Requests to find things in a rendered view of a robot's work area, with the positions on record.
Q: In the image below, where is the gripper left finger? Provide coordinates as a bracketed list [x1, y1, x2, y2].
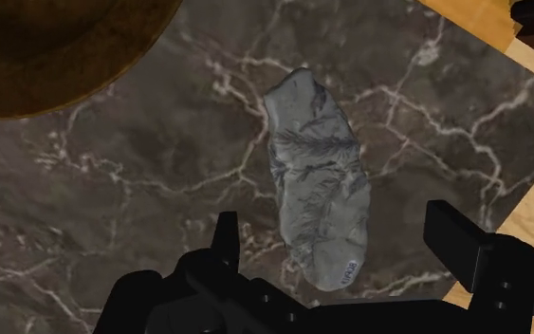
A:
[92, 211, 314, 334]

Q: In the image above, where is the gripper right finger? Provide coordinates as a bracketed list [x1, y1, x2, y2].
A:
[422, 199, 534, 334]

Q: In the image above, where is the brown round bowl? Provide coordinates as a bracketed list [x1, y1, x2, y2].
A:
[0, 0, 184, 121]

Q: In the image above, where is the grey fossil stone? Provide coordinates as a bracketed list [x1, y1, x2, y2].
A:
[263, 66, 372, 293]

